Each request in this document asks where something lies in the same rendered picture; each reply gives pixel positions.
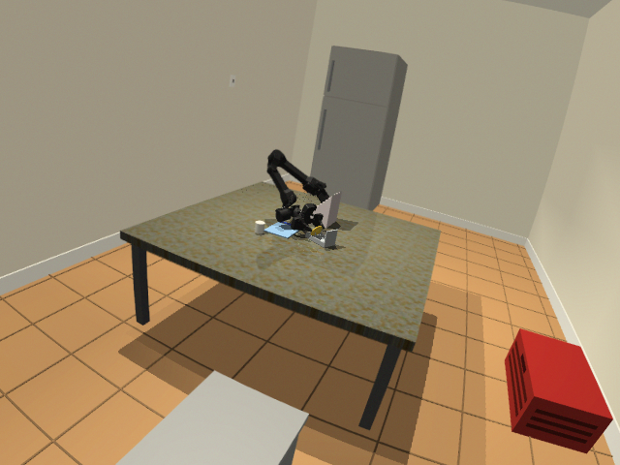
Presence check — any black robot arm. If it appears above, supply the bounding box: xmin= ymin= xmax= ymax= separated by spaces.
xmin=267 ymin=149 xmax=330 ymax=222

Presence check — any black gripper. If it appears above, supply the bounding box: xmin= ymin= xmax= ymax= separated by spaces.
xmin=291 ymin=209 xmax=325 ymax=232

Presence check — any light blue square mat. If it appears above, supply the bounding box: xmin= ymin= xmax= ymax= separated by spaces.
xmin=263 ymin=222 xmax=299 ymax=238

